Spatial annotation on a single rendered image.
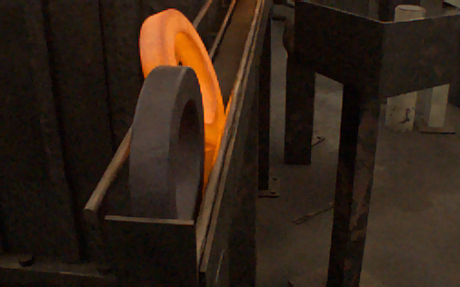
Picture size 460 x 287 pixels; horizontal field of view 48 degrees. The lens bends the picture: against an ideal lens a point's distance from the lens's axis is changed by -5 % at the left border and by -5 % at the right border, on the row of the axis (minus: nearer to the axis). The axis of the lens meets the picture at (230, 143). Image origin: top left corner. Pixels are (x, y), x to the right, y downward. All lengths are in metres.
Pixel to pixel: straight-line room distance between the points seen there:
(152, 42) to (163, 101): 0.20
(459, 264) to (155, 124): 1.26
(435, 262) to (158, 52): 1.13
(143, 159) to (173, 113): 0.04
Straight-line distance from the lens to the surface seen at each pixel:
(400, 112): 2.32
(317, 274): 1.46
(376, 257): 1.56
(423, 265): 1.56
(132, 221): 0.44
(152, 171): 0.43
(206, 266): 0.48
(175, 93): 0.45
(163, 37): 0.63
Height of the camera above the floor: 0.91
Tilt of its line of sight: 25 degrees down
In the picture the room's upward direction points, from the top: 1 degrees counter-clockwise
